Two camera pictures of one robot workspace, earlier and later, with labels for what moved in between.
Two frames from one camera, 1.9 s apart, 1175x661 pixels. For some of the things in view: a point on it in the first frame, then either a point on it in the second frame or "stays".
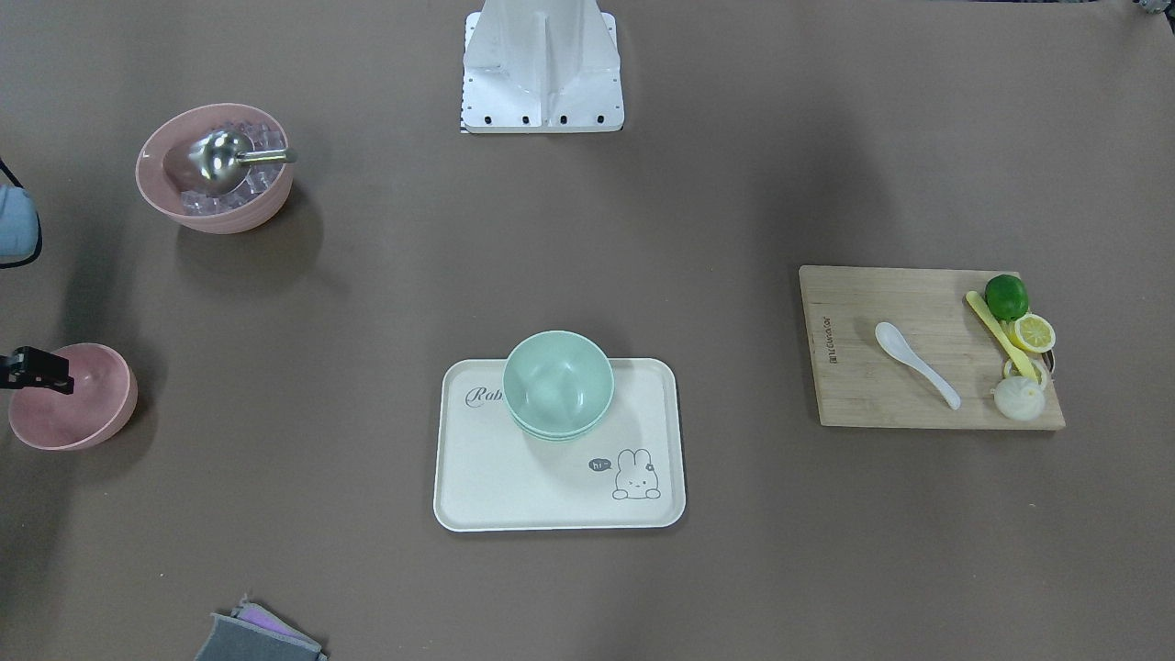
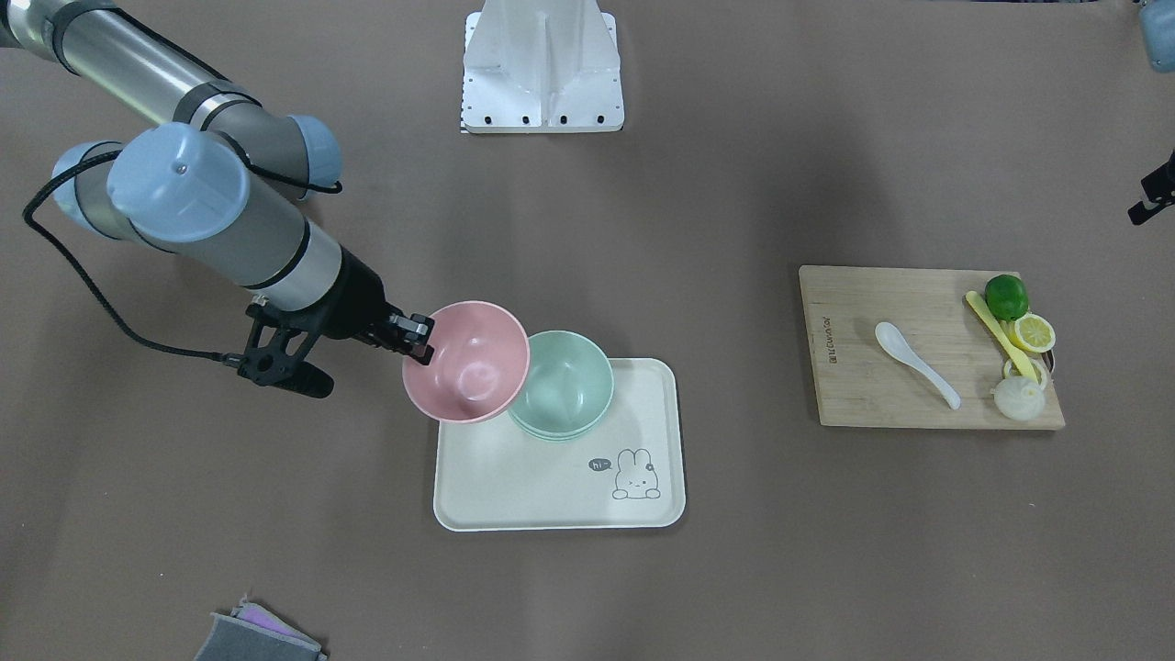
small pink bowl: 104,398 to 479,364
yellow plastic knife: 1010,344 stays
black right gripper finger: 29,367 to 358,309
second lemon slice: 1011,370 stays
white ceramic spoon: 893,342 stays
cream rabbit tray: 492,476 stays
